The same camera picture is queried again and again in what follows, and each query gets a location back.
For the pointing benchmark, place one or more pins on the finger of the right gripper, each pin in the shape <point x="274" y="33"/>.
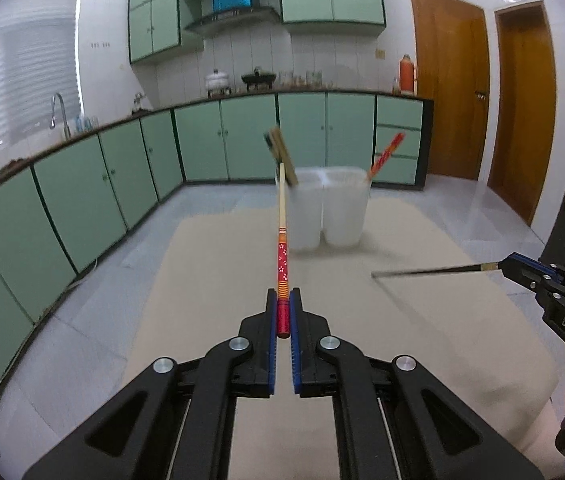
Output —
<point x="534" y="286"/>
<point x="522" y="269"/>

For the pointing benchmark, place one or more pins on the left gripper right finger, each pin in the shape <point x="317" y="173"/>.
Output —
<point x="394" y="420"/>

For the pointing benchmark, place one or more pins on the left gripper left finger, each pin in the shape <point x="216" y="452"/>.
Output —
<point x="173" y="420"/>

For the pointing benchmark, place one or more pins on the black chopstick gold band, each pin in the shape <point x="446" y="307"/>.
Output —
<point x="471" y="268"/>

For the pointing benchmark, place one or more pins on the red patterned bamboo chopstick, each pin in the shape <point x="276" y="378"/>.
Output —
<point x="283" y="315"/>
<point x="385" y="155"/>

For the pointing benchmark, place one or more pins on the plain bamboo chopstick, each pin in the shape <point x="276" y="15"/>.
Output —
<point x="282" y="154"/>

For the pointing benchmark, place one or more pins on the green lower kitchen cabinets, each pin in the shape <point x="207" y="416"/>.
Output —
<point x="62" y="210"/>

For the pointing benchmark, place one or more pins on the wooden door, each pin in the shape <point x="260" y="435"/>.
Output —
<point x="453" y="70"/>
<point x="527" y="107"/>

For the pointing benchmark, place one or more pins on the white twin utensil holder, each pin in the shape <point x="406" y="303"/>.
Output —
<point x="321" y="204"/>

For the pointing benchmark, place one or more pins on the orange thermos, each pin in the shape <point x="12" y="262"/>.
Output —
<point x="407" y="75"/>

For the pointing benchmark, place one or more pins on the glass jars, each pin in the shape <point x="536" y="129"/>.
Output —
<point x="308" y="80"/>

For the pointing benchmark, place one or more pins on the chrome faucet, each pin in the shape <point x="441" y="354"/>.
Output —
<point x="58" y="101"/>

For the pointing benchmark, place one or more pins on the white cooking pot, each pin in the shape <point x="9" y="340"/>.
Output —
<point x="217" y="84"/>

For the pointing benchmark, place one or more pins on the black wok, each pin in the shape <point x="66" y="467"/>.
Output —
<point x="258" y="79"/>

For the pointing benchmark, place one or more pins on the white window blinds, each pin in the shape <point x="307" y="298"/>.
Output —
<point x="38" y="57"/>

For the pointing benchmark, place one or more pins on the range hood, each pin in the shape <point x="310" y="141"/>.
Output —
<point x="217" y="23"/>

